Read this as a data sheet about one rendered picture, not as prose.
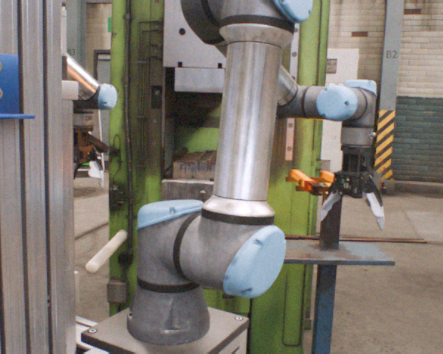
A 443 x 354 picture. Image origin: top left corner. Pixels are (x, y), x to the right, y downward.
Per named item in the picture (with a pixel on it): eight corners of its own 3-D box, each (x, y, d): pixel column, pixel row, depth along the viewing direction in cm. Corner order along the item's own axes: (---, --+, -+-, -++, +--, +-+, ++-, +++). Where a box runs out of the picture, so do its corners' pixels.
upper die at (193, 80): (224, 93, 191) (224, 68, 190) (174, 91, 192) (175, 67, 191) (227, 95, 233) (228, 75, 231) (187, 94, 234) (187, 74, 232)
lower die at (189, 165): (221, 180, 196) (221, 159, 195) (172, 178, 197) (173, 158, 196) (225, 167, 238) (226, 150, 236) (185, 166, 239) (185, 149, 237)
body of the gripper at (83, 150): (63, 163, 156) (62, 126, 154) (82, 161, 163) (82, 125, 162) (79, 165, 152) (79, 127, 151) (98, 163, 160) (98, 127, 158)
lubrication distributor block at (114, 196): (121, 213, 211) (121, 183, 209) (108, 212, 212) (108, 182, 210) (123, 212, 215) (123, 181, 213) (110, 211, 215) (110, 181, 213)
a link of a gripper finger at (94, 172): (91, 189, 153) (79, 165, 155) (104, 187, 158) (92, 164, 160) (97, 185, 152) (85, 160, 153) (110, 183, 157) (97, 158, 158)
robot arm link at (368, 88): (337, 79, 110) (351, 81, 117) (334, 126, 112) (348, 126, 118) (370, 79, 105) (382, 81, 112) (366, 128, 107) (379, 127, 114)
